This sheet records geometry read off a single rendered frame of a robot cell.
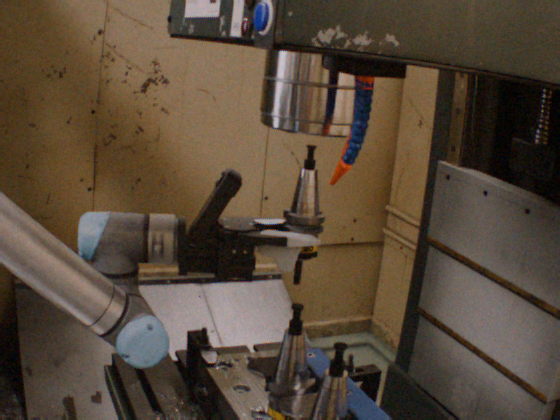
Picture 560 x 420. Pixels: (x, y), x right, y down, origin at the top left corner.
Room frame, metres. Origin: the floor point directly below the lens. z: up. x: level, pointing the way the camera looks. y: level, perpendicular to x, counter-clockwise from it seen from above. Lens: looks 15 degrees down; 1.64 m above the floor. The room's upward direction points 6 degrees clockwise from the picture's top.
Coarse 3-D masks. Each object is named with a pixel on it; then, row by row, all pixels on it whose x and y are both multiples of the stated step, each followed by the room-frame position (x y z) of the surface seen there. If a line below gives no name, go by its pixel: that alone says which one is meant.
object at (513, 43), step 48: (288, 0) 0.61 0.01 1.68; (336, 0) 0.62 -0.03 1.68; (384, 0) 0.64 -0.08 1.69; (432, 0) 0.67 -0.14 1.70; (480, 0) 0.70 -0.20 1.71; (528, 0) 0.73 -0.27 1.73; (288, 48) 0.61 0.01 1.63; (336, 48) 0.63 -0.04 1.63; (384, 48) 0.65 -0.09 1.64; (432, 48) 0.67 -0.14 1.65; (480, 48) 0.70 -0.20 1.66; (528, 48) 0.73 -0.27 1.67
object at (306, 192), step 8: (304, 176) 0.97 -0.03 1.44; (312, 176) 0.97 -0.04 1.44; (296, 184) 0.98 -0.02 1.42; (304, 184) 0.97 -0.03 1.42; (312, 184) 0.97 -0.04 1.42; (296, 192) 0.97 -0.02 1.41; (304, 192) 0.96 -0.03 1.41; (312, 192) 0.97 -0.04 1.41; (296, 200) 0.97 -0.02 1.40; (304, 200) 0.96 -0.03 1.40; (312, 200) 0.96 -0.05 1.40; (296, 208) 0.96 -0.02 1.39; (304, 208) 0.96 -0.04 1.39; (312, 208) 0.96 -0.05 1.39
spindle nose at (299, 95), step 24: (264, 72) 0.96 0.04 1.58; (288, 72) 0.91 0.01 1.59; (312, 72) 0.90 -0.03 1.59; (336, 72) 0.90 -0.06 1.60; (264, 96) 0.95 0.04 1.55; (288, 96) 0.91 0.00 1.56; (312, 96) 0.90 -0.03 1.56; (336, 96) 0.90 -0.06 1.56; (264, 120) 0.95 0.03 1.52; (288, 120) 0.91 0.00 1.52; (312, 120) 0.90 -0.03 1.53; (336, 120) 0.91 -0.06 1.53
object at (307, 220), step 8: (288, 208) 1.00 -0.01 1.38; (288, 216) 0.96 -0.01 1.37; (296, 216) 0.95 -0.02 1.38; (304, 216) 0.96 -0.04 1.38; (312, 216) 0.96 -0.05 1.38; (320, 216) 0.97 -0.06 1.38; (288, 224) 0.97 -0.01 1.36; (296, 224) 0.96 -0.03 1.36; (304, 224) 0.95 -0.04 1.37; (312, 224) 0.95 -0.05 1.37; (296, 232) 0.95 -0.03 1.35; (304, 232) 0.95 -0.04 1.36; (312, 232) 0.95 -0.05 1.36; (320, 232) 0.96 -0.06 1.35
